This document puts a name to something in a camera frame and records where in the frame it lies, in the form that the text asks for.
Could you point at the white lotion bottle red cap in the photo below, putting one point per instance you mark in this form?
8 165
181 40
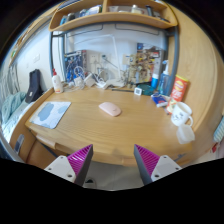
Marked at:
57 84

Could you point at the small white cube clock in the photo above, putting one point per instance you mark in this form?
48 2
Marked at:
137 91

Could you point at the white wall socket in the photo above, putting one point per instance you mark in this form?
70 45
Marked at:
94 58

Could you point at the clear plastic cup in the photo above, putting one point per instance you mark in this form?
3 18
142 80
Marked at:
185 134

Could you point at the white charger block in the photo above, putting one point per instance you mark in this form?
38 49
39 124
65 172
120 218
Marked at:
78 82

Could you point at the blue spray bottle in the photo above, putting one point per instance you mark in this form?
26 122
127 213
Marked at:
164 81

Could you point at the grey metal shelf frame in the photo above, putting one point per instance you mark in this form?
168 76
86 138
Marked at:
175 60

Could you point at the blue snack packet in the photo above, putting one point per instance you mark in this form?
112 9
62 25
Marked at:
159 100

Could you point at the robot model kit box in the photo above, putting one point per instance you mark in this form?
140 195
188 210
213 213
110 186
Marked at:
73 63

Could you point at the red chips can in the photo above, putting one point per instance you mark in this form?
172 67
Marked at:
179 88

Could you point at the teal oval case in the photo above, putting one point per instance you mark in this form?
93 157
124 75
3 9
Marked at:
146 89

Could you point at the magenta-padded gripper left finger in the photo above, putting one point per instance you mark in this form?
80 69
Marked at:
61 165

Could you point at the teal blanket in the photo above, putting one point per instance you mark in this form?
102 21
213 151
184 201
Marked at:
11 105

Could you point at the black pen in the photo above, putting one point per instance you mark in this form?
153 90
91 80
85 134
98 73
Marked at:
122 90

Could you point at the blue tube white cap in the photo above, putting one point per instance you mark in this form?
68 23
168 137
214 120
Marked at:
154 81

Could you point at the beige robot figure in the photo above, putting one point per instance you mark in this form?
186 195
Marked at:
132 74

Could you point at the pink computer mouse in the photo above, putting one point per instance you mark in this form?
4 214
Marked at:
110 109

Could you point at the white wall switch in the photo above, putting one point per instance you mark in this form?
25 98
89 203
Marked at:
36 58

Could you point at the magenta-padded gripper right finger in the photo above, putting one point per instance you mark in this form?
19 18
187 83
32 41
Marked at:
164 165

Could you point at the white power strip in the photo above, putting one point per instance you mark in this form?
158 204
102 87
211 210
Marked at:
101 84

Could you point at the black bag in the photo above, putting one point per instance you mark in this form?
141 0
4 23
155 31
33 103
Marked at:
34 85

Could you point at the white mouse pad blue clouds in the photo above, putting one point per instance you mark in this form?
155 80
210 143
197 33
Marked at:
50 114

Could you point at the white mug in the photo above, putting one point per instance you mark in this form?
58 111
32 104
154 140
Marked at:
180 113

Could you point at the white power adapter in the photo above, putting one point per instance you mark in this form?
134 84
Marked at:
89 80

